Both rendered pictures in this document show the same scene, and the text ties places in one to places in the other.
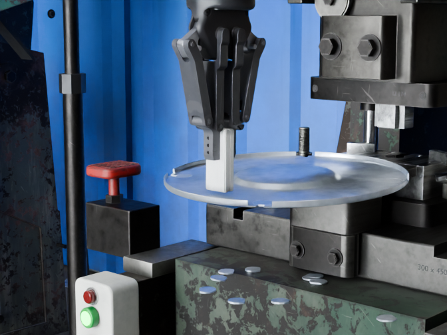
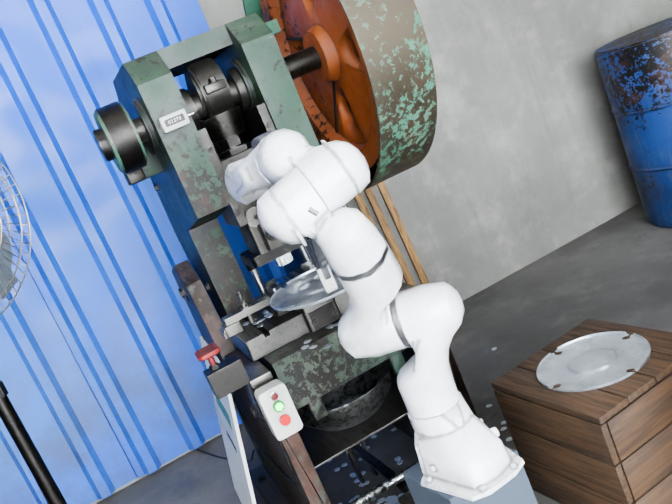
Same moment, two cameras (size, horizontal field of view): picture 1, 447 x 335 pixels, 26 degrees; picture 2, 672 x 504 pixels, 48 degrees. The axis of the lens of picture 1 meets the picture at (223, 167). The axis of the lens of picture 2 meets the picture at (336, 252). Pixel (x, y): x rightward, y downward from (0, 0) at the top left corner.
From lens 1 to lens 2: 1.57 m
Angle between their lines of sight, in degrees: 58
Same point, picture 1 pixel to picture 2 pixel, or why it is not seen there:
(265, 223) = (283, 327)
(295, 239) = (311, 318)
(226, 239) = (265, 350)
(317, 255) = (325, 317)
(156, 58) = not seen: outside the picture
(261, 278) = (321, 337)
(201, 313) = (298, 377)
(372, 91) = (287, 247)
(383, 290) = not seen: hidden behind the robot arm
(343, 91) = (273, 254)
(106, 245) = (232, 387)
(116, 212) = (232, 365)
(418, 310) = not seen: hidden behind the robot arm
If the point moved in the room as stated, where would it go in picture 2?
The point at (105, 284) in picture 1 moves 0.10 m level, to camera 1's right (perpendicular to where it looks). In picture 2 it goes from (277, 384) to (295, 364)
